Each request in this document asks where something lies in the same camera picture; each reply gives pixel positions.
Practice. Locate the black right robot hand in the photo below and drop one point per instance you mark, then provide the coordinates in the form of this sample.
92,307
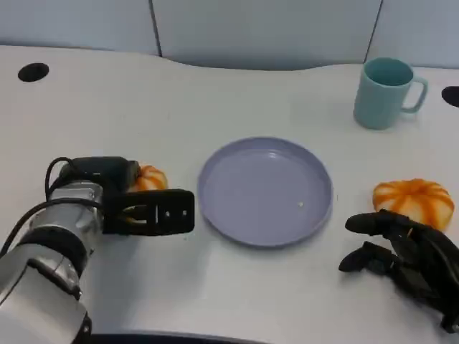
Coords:
423,265

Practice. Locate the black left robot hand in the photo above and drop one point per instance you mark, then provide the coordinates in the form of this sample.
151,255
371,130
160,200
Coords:
97,170

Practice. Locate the orange and white bread roll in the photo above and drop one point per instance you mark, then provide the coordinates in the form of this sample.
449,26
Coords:
152,179
412,200

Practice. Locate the grey partition panel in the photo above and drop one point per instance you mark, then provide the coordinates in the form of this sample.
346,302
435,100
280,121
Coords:
419,28
265,32
71,21

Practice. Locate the pale green mug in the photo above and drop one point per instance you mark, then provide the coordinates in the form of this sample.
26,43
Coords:
376,104

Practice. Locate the lilac plate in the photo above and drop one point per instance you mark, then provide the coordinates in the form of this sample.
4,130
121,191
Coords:
265,193

